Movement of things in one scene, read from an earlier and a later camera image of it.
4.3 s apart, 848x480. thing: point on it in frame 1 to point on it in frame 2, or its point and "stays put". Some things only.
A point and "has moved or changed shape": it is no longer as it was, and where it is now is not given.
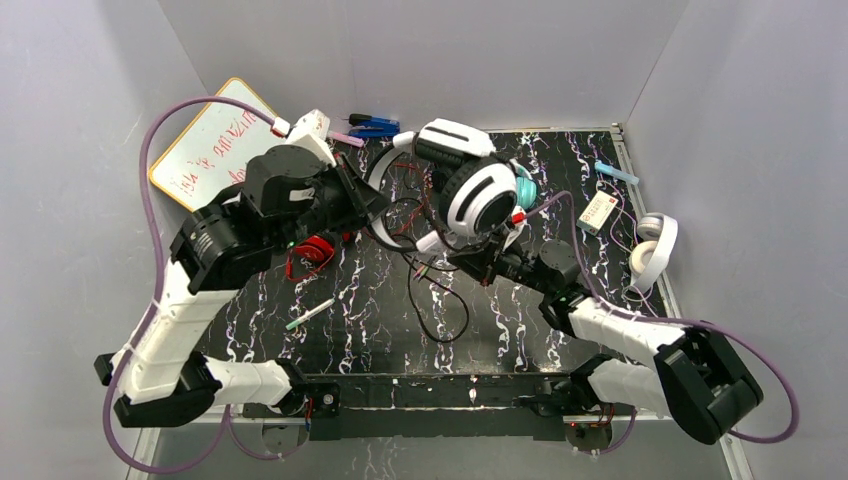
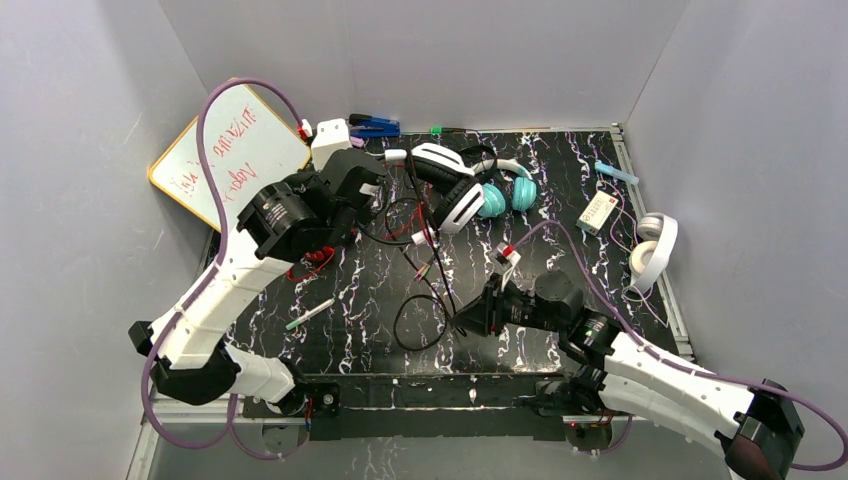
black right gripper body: x=482 y=253 to x=495 y=304
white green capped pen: x=309 y=313 stays put
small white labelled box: x=597 y=212 stays put
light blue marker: x=602 y=167 stays put
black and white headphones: x=445 y=179 has moved or changed shape
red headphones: x=318 y=249 stays put
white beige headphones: x=647 y=260 stays put
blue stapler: x=366 y=125 stays put
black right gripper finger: x=479 y=262 to x=480 y=316
